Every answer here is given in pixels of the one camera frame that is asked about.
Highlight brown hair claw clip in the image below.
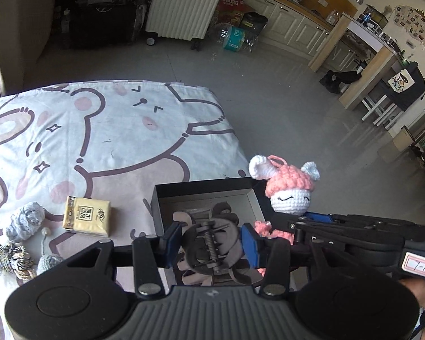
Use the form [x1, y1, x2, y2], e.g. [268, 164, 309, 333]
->
[172, 202, 266, 287]

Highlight yellow tissue pack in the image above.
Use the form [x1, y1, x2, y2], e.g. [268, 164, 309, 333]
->
[62, 195, 112, 238]

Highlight black bag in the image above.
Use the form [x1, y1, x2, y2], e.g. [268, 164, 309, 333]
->
[58, 0, 149, 51]

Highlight black trash bin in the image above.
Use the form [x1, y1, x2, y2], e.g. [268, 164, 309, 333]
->
[241, 11, 269, 37]

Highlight cartoon bear printed bedsheet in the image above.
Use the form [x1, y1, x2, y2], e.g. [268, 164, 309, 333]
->
[0, 80, 256, 340]

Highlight white stool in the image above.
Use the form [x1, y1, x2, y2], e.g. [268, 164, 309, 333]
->
[361, 92, 404, 128]

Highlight white oil radiator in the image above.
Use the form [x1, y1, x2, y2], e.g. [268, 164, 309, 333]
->
[144, 0, 229, 51]

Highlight pink white crochet doll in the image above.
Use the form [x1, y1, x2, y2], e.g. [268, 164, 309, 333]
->
[248, 155, 321, 277]

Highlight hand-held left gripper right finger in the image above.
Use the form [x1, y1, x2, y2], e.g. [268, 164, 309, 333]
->
[241, 222, 344, 296]

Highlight black cardboard box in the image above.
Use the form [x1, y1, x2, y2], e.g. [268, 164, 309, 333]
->
[152, 178, 298, 291]

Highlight red printed cardboard box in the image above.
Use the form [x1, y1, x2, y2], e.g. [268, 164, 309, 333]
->
[212, 0, 256, 25]

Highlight black printed shirt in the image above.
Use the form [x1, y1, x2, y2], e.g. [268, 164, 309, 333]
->
[386, 62, 425, 112]

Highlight wall photo collage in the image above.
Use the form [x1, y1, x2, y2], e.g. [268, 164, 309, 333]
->
[393, 5, 425, 55]

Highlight gold and black tinsel scrunchie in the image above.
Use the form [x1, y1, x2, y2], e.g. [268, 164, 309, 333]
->
[0, 243, 37, 281]

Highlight cream kitchen cabinets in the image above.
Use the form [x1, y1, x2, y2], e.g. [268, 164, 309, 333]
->
[230, 0, 362, 71]

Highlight grey crochet toy with string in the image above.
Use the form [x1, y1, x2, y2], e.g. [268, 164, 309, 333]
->
[37, 225, 65, 276]

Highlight beige curtain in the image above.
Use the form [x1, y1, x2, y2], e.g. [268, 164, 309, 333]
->
[0, 0, 59, 100]

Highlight small brown cardboard box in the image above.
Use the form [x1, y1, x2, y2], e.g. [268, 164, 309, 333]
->
[391, 126, 414, 151]

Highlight wooden bar counter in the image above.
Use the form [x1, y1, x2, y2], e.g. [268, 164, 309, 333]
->
[308, 12, 408, 111]

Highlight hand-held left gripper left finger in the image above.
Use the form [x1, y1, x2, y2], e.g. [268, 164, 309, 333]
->
[62, 221, 183, 300]

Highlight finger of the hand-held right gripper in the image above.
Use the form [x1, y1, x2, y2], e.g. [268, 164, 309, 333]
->
[271, 213, 338, 247]
[305, 211, 344, 222]

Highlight large clear water bottle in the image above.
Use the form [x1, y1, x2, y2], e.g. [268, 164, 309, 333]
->
[216, 25, 259, 54]

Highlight grey-blue fabric scrunchie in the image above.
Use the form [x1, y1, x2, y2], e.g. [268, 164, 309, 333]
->
[5, 202, 46, 243]

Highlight person's right hand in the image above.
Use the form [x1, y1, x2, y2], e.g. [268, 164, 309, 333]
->
[398, 278, 425, 307]

